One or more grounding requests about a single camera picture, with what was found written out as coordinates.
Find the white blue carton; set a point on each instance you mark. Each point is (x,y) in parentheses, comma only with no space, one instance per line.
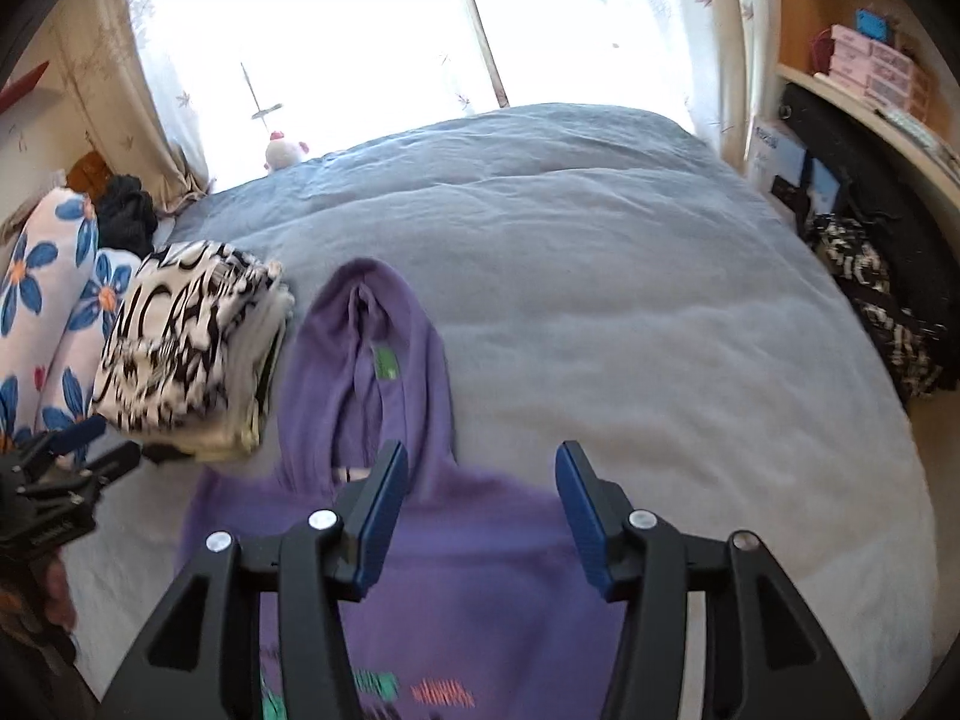
(776,154)

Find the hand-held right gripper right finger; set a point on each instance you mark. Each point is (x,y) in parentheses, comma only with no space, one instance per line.
(581,517)

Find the black white patterned bag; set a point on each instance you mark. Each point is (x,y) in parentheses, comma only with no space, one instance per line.
(877,300)

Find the wooden shelf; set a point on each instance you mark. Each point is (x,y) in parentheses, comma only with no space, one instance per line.
(847,7)

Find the metal window latch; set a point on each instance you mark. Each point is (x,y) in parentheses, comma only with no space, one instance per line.
(259,101)

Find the beige floral curtain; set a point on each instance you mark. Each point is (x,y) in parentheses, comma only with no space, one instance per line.
(127,105)

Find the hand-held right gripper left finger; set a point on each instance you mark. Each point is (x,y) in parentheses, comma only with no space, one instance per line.
(382,517)

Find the black white patterned folded garment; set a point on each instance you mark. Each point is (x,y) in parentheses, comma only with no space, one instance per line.
(180,330)

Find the purple hoodie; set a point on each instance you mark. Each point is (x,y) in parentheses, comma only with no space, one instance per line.
(465,585)

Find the stack of pink boxes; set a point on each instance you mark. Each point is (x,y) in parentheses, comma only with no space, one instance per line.
(874,71)

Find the blue box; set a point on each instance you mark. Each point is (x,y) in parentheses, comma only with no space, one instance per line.
(875,25)

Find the brown plush toy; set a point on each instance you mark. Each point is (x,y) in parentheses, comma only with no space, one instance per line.
(88,171)

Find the person's left hand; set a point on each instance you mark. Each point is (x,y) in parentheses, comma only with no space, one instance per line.
(60,592)

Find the white floral curtain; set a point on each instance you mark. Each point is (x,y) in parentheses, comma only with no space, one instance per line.
(675,37)

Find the grey-blue bed blanket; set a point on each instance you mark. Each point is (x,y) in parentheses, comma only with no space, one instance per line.
(600,300)

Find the blue flower print pillow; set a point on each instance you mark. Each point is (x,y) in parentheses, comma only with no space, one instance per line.
(52,315)

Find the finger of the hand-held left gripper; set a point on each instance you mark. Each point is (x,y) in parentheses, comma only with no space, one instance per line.
(112,465)
(71,435)

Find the white plush toy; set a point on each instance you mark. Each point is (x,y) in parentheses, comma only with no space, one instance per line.
(283,151)

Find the black crumpled cloth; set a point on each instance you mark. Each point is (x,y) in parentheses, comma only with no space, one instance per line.
(127,214)

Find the pale yellow folded garment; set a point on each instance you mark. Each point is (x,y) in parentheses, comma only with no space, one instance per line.
(251,420)

